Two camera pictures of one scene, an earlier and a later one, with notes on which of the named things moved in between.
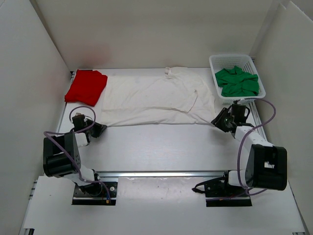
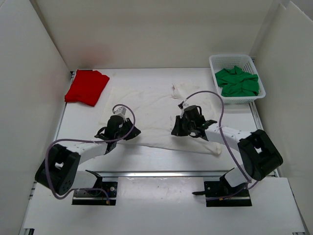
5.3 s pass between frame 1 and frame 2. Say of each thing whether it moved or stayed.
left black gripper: moved
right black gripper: moved
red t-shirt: stayed
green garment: stayed
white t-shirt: moved
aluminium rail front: stayed
